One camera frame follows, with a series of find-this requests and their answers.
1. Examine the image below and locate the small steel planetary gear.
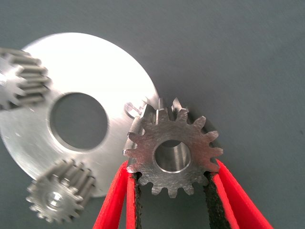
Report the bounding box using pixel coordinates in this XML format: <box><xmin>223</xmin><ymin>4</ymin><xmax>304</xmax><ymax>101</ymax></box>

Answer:
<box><xmin>122</xmin><ymin>97</ymin><xmax>224</xmax><ymax>198</ymax></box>
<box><xmin>0</xmin><ymin>47</ymin><xmax>52</xmax><ymax>110</ymax></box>
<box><xmin>26</xmin><ymin>158</ymin><xmax>96</xmax><ymax>224</ymax></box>

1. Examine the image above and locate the round metal carrier plate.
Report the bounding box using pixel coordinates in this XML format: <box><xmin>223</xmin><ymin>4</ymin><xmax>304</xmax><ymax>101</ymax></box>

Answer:
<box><xmin>0</xmin><ymin>32</ymin><xmax>160</xmax><ymax>198</ymax></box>

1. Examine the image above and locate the dark grey table cloth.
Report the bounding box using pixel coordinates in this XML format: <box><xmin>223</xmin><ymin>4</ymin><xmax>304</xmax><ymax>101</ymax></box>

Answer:
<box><xmin>0</xmin><ymin>0</ymin><xmax>305</xmax><ymax>229</ymax></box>

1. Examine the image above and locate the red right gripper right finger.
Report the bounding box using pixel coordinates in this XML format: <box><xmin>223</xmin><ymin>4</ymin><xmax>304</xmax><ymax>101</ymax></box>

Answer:
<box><xmin>203</xmin><ymin>159</ymin><xmax>275</xmax><ymax>229</ymax></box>

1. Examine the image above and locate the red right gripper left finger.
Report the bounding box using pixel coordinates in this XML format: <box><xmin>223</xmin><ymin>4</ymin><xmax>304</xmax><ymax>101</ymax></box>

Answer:
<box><xmin>92</xmin><ymin>159</ymin><xmax>143</xmax><ymax>229</ymax></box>

